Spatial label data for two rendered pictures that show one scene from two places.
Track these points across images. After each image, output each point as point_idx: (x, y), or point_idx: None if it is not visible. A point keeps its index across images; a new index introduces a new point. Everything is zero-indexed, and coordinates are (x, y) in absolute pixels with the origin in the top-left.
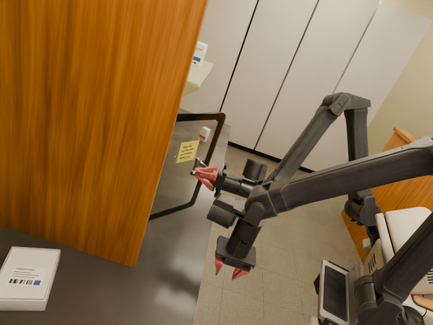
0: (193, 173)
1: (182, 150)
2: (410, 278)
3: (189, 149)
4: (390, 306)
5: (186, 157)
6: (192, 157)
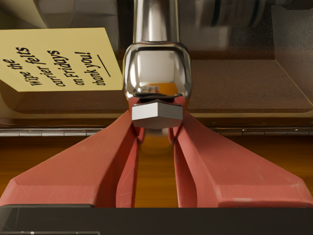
0: (148, 154)
1: (55, 85)
2: None
3: (34, 63)
4: None
5: (88, 66)
6: (84, 41)
